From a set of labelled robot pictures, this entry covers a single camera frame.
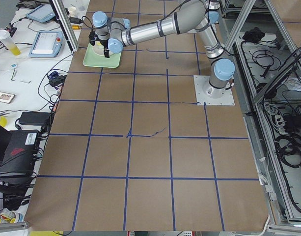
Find white paper cup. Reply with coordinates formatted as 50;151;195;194
67;6;77;17

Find near teach pendant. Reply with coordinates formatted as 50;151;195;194
28;31;64;58

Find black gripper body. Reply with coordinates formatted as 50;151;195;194
96;33;110;49

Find smartphone on table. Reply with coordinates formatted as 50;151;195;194
0;91;16;104

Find mint green tray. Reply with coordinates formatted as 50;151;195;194
82;43;121;68

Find black laptop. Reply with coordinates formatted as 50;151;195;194
0;125;40;197

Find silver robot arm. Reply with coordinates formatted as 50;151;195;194
88;0;235;99

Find black power brick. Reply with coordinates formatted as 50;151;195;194
15;112;50;130

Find bottle with yellow liquid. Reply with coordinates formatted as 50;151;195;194
0;29;21;56

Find aluminium frame post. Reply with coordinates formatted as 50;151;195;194
49;0;79;52

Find teach pendant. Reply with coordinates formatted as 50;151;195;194
28;31;64;58
26;4;55;23

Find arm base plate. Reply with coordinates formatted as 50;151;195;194
193;75;235;106

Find far teach pendant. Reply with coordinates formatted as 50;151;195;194
26;4;55;23

